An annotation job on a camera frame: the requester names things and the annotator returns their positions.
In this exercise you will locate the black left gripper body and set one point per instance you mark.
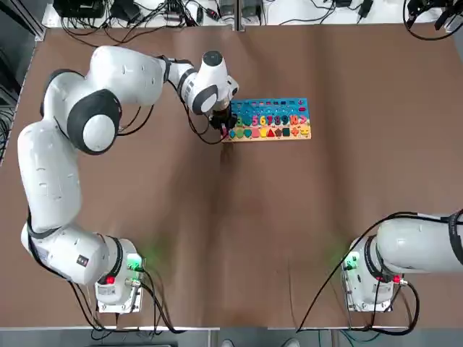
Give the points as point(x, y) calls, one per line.
point(221, 117)

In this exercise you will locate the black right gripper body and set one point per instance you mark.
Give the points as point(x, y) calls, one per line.
point(434, 3)

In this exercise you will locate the blue wooden toy board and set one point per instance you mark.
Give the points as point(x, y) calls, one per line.
point(275, 106)

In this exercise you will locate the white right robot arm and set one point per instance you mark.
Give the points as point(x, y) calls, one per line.
point(416, 246)

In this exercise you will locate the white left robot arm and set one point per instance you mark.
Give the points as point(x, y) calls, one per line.
point(47, 180)

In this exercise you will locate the green number three piece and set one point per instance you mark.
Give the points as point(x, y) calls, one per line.
point(240, 120)

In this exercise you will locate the blue diamond piece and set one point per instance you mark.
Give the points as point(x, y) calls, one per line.
point(233, 134)

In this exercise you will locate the teal number four piece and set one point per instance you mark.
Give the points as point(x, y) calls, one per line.
point(247, 120)

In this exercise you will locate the teal heart piece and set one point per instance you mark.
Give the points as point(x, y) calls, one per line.
point(248, 133)

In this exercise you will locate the pink number five piece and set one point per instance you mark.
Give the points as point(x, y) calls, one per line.
point(255, 120)

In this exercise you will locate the pink trapezoid piece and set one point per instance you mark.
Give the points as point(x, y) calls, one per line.
point(256, 133)

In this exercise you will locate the yellow number six piece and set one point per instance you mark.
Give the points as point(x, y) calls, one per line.
point(263, 120)

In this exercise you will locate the black power adapter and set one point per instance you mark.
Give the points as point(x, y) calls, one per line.
point(343, 3)
point(364, 9)

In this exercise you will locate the red number seven piece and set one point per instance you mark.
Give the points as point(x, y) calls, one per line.
point(270, 120)

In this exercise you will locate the red triangle piece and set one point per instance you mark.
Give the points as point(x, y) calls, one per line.
point(271, 133)

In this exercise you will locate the brown number eight piece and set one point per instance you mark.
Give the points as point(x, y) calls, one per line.
point(278, 120)

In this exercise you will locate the brown hexagon piece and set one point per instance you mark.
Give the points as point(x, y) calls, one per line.
point(279, 132)

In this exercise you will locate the dark blue number nine piece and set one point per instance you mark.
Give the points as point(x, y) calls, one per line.
point(285, 119)

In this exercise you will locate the dark blue square piece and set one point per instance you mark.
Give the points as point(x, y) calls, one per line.
point(286, 132)

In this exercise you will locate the orange plus sign piece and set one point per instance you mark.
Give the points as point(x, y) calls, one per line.
point(296, 132)

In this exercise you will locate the pink greater-than sign piece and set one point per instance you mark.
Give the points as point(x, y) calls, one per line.
point(304, 119)

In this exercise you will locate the yellow equals sign piece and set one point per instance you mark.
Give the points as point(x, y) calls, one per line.
point(305, 131)

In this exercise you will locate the white side table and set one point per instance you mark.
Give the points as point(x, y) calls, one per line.
point(282, 11)

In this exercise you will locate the black desktop box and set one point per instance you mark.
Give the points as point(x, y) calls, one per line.
point(79, 7)

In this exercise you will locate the aluminium frame post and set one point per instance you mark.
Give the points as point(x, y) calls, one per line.
point(237, 14)

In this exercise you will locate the aluminium frame beam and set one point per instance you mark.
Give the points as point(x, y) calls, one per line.
point(40, 18)

